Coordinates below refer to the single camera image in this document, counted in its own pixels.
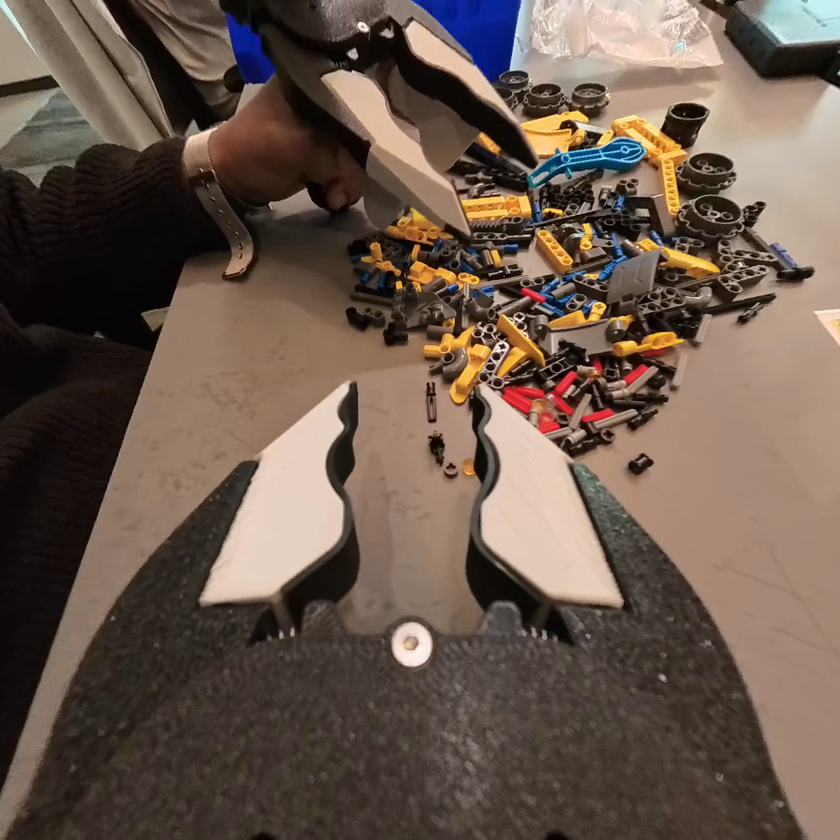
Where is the black toy wheel rim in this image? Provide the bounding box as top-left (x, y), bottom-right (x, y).
top-left (661, 101), bottom-right (711, 148)

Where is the person's left hand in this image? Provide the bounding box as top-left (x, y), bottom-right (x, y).
top-left (207, 74), bottom-right (370, 214)

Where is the grey wrist strap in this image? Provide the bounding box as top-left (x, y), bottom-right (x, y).
top-left (182, 128), bottom-right (256, 282)

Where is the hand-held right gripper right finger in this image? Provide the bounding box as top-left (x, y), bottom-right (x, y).
top-left (466, 386), bottom-right (624, 632)

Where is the blue plastic separator tool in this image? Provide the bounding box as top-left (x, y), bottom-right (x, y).
top-left (527, 139), bottom-right (647, 188)

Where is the person's left forearm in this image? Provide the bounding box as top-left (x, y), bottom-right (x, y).
top-left (0, 139), bottom-right (229, 309)

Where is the pile of toy building parts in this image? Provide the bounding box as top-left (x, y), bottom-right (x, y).
top-left (346, 69), bottom-right (816, 458)

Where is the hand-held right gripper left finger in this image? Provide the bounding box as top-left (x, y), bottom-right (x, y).
top-left (199, 381), bottom-right (362, 634)

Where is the clear plastic bag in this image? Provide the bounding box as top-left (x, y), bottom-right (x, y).
top-left (528, 0), bottom-right (724, 70)

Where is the black flat box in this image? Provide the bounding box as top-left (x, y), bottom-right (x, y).
top-left (724, 0), bottom-right (840, 81)

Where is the beige coat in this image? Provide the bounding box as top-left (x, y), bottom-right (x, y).
top-left (7, 0), bottom-right (244, 152)

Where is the blue plastic bin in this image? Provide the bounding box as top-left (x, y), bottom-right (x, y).
top-left (225, 0), bottom-right (522, 85)

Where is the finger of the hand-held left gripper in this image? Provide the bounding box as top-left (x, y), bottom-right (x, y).
top-left (320, 67), bottom-right (473, 238)
top-left (386, 0), bottom-right (540, 174)

